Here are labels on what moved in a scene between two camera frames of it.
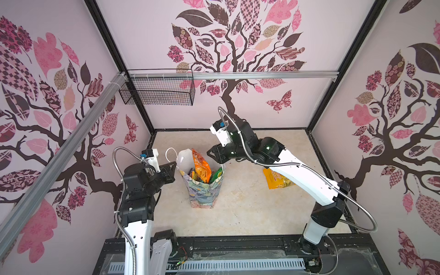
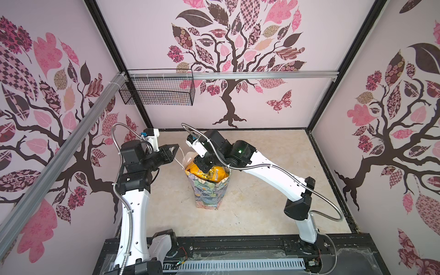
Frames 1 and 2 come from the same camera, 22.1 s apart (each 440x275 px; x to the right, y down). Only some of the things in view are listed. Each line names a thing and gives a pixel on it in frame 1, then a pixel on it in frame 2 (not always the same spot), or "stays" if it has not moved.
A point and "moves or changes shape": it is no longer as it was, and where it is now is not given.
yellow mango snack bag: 274,179 moves or changes shape
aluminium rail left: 14,210 stays
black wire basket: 172,87 stays
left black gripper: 168,172 to 168,156
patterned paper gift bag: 202,195 moves or changes shape
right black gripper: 217,150 to 199,162
